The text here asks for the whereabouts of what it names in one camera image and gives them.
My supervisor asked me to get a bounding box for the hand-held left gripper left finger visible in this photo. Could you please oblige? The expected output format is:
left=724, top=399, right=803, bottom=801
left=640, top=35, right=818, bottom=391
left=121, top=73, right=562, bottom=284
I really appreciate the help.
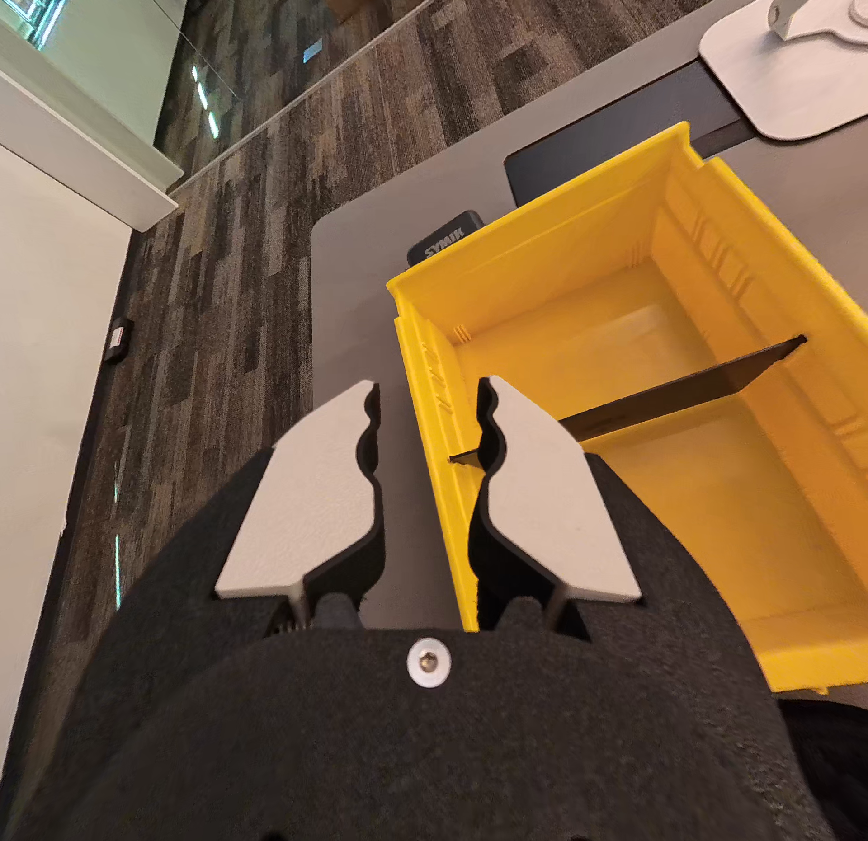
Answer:
left=214, top=380, right=386, bottom=601

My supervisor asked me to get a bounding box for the black desk pad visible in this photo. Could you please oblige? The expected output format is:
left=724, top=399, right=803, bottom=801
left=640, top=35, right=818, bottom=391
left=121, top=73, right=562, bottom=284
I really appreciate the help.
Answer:
left=504, top=61, right=754, bottom=208

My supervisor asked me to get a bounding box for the black power bank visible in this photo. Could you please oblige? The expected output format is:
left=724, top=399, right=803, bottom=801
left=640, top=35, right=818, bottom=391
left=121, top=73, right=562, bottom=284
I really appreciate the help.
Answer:
left=407, top=209, right=486, bottom=269

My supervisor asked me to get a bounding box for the wooden document stand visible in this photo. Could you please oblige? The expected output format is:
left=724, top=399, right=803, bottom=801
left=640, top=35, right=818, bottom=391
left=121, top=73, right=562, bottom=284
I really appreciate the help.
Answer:
left=698, top=0, right=868, bottom=141

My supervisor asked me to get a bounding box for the yellow plastic bin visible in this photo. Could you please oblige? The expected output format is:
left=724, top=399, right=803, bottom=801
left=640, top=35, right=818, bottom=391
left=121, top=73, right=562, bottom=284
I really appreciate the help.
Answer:
left=387, top=121, right=868, bottom=694

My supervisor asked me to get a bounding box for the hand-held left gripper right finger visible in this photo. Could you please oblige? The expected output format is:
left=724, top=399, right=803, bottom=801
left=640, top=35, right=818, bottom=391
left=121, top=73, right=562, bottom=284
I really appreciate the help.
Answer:
left=469, top=376, right=644, bottom=605

